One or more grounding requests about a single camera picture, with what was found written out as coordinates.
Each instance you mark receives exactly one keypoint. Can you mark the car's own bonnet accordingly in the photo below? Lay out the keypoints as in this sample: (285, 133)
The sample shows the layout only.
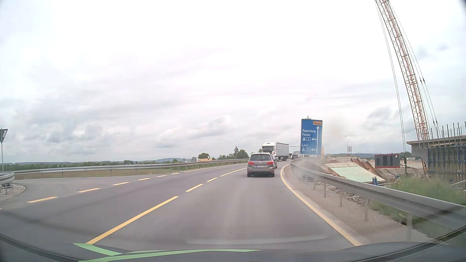
(233, 254)

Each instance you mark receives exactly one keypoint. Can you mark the pale green formwork panel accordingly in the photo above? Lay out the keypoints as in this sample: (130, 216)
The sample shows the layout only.
(355, 172)

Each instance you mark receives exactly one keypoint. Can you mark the triangular road sign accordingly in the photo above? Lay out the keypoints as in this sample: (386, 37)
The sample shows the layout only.
(236, 151)
(3, 145)

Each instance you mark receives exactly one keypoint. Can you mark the grass strip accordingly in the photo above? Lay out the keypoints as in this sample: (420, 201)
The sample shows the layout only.
(102, 172)

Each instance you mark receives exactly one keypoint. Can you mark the road markings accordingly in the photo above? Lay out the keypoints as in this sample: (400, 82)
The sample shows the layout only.
(135, 217)

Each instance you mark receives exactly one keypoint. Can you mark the dark site container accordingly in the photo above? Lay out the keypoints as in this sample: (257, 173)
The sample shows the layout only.
(386, 160)

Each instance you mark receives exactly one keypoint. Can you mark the grass verge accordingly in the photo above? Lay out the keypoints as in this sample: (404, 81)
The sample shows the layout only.
(426, 191)

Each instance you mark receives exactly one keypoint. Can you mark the cobbled traffic island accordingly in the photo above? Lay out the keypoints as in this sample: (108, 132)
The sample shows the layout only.
(11, 191)

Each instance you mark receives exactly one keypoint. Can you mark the gravel verge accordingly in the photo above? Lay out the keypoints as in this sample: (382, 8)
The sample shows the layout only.
(346, 211)

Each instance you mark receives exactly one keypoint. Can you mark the white lorry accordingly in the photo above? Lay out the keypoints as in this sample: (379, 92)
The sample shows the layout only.
(277, 150)

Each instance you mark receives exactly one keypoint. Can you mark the blue direction sign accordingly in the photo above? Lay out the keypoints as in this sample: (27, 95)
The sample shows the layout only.
(311, 136)

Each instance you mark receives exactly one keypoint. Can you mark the grey asphalt road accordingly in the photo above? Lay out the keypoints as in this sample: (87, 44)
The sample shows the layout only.
(225, 203)

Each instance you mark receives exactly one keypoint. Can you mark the dark vehicle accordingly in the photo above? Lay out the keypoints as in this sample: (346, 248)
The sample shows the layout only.
(294, 156)

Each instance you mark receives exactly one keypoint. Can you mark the metal guard rail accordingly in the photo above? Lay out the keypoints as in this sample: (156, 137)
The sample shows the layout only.
(382, 196)
(6, 179)
(120, 167)

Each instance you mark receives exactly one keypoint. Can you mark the red lattice crane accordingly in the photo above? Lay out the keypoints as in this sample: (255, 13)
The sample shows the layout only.
(406, 69)

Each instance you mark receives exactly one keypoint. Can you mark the grey car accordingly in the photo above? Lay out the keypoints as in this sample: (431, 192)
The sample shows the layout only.
(260, 165)

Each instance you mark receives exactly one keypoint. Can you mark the concrete bridge under construction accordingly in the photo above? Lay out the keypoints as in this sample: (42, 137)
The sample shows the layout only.
(442, 156)

